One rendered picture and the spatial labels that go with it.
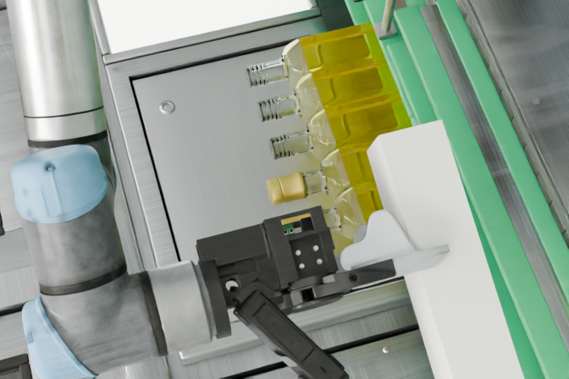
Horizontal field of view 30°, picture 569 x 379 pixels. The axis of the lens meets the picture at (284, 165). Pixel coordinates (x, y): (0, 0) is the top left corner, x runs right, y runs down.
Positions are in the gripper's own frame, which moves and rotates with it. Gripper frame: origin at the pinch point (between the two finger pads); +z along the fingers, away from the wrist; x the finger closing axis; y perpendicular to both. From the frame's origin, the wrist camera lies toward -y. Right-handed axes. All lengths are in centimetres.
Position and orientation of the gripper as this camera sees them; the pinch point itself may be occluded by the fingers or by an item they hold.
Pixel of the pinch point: (428, 265)
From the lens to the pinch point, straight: 96.6
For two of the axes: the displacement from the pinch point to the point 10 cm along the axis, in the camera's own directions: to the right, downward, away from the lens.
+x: -1.1, 2.2, 9.7
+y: -2.7, -9.5, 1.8
